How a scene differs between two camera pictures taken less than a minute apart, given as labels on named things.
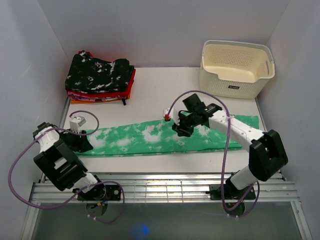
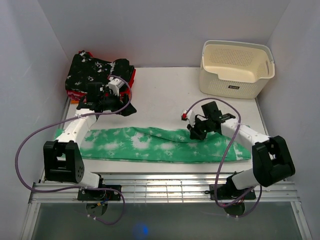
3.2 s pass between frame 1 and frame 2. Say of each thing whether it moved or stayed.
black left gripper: moved
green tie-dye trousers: moved
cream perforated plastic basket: stayed
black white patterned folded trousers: stayed
